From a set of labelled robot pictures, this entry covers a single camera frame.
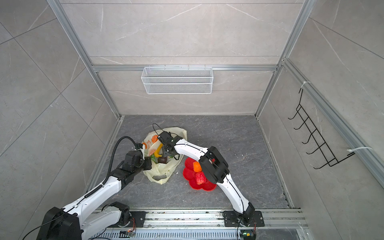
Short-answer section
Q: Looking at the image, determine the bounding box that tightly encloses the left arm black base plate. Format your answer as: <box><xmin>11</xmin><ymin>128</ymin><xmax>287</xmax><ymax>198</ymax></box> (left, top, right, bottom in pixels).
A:
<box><xmin>117</xmin><ymin>211</ymin><xmax>147</xmax><ymax>228</ymax></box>

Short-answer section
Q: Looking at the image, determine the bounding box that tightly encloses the fake orange fruit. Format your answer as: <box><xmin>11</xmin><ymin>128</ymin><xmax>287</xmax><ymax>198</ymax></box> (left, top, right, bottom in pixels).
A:
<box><xmin>193</xmin><ymin>162</ymin><xmax>202</xmax><ymax>173</ymax></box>

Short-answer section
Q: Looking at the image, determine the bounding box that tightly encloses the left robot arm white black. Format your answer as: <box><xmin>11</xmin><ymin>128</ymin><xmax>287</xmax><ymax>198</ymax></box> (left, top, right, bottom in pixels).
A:
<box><xmin>37</xmin><ymin>151</ymin><xmax>152</xmax><ymax>240</ymax></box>

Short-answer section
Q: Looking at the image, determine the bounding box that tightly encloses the cream translucent plastic bag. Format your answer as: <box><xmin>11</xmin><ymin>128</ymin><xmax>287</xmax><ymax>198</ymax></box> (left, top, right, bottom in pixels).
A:
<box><xmin>142</xmin><ymin>129</ymin><xmax>184</xmax><ymax>185</ymax></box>

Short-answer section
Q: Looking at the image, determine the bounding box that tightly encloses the red flower-shaped plastic plate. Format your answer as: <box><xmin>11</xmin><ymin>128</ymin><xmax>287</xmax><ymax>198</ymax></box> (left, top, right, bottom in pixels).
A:
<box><xmin>183</xmin><ymin>158</ymin><xmax>217</xmax><ymax>192</ymax></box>

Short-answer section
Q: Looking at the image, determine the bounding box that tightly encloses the black wire hook rack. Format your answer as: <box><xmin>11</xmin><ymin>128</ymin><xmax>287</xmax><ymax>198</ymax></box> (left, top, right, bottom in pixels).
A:
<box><xmin>288</xmin><ymin>89</ymin><xmax>355</xmax><ymax>170</ymax></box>

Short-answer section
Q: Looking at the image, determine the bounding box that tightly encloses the aluminium rail frame front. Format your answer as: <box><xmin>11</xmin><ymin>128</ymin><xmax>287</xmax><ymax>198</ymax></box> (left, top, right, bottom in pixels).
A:
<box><xmin>88</xmin><ymin>209</ymin><xmax>313</xmax><ymax>240</ymax></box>

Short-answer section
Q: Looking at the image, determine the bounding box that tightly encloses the fake yellow banana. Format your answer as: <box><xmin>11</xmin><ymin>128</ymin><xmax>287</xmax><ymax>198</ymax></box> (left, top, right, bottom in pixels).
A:
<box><xmin>154</xmin><ymin>144</ymin><xmax>163</xmax><ymax>158</ymax></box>

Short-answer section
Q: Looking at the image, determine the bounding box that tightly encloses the fake green grape bunch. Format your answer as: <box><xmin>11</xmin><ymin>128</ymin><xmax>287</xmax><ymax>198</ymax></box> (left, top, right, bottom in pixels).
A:
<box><xmin>151</xmin><ymin>154</ymin><xmax>158</xmax><ymax>164</ymax></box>

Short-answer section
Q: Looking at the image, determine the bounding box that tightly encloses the white wire mesh basket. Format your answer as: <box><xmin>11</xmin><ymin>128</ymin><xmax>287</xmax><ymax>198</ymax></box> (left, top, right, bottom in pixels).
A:
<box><xmin>141</xmin><ymin>67</ymin><xmax>214</xmax><ymax>95</ymax></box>

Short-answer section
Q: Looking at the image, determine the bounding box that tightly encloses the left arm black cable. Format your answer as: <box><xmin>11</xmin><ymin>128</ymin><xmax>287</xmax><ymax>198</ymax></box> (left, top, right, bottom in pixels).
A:
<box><xmin>103</xmin><ymin>135</ymin><xmax>139</xmax><ymax>184</ymax></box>

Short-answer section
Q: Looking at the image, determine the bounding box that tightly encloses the fake dark brown fruit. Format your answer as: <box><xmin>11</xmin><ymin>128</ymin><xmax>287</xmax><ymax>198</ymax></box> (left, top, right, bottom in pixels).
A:
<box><xmin>158</xmin><ymin>157</ymin><xmax>168</xmax><ymax>164</ymax></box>

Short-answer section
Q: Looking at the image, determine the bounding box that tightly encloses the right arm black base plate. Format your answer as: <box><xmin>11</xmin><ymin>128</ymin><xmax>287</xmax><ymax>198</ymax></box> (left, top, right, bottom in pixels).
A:
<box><xmin>223</xmin><ymin>210</ymin><xmax>265</xmax><ymax>228</ymax></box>

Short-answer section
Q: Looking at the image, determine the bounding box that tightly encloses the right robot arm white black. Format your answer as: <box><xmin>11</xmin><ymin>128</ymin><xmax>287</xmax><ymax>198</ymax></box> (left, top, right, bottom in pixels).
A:
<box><xmin>158</xmin><ymin>131</ymin><xmax>255</xmax><ymax>227</ymax></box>

